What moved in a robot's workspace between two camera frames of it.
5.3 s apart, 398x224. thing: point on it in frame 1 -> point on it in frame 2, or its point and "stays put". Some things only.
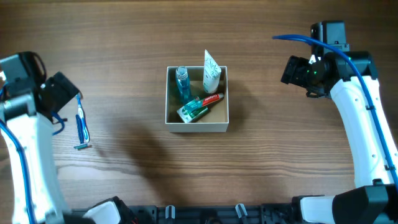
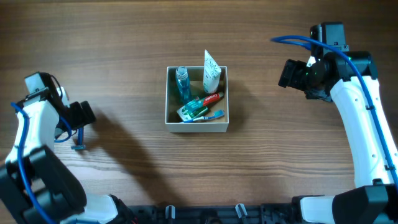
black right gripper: [293, 74] stays put
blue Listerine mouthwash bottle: [181, 74] stays put
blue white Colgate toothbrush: [86, 130] -> [216, 114]
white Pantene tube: [211, 73] stays put
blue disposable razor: [82, 145] stays put
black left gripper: [66, 86] -> [81, 119]
